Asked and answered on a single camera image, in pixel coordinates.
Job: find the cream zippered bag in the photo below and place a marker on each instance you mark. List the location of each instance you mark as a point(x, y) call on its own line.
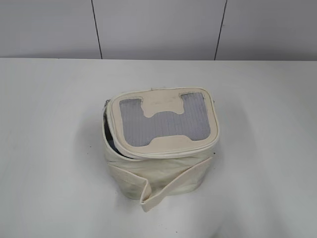
point(159, 142)

